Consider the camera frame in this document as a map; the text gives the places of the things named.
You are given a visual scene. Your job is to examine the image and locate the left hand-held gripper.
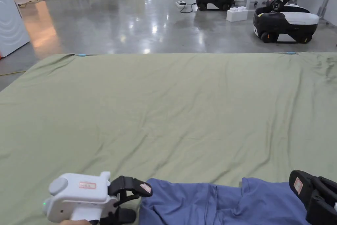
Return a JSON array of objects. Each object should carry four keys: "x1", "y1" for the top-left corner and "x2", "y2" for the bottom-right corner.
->
[{"x1": 42, "y1": 171, "x2": 153, "y2": 225}]

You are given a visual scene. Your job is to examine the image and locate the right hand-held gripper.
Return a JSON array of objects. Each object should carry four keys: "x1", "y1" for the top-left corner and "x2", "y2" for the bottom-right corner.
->
[{"x1": 289, "y1": 169, "x2": 337, "y2": 225}]

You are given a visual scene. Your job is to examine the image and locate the blue garment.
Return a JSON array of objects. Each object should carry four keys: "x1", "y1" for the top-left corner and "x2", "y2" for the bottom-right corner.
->
[{"x1": 139, "y1": 177, "x2": 313, "y2": 225}]

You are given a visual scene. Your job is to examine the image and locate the person's left hand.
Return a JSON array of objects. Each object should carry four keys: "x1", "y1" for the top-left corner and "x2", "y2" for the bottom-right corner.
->
[{"x1": 59, "y1": 219, "x2": 91, "y2": 225}]

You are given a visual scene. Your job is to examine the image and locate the bed with pale green sheet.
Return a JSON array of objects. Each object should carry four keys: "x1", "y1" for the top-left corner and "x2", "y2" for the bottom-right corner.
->
[{"x1": 0, "y1": 52, "x2": 337, "y2": 225}]

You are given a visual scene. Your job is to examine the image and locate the white foam block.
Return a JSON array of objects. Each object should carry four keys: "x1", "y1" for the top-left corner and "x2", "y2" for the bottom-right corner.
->
[{"x1": 226, "y1": 6, "x2": 248, "y2": 22}]

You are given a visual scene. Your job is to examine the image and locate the white washing machine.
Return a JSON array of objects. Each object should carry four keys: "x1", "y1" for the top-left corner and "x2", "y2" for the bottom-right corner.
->
[{"x1": 0, "y1": 0, "x2": 31, "y2": 58}]

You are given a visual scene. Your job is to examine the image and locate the yellow cable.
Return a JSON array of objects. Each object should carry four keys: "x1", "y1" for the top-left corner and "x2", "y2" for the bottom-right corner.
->
[{"x1": 0, "y1": 70, "x2": 27, "y2": 77}]

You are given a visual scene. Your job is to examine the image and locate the white power strip with cable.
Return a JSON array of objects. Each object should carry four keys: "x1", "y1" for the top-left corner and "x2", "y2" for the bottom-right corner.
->
[{"x1": 175, "y1": 0, "x2": 197, "y2": 14}]

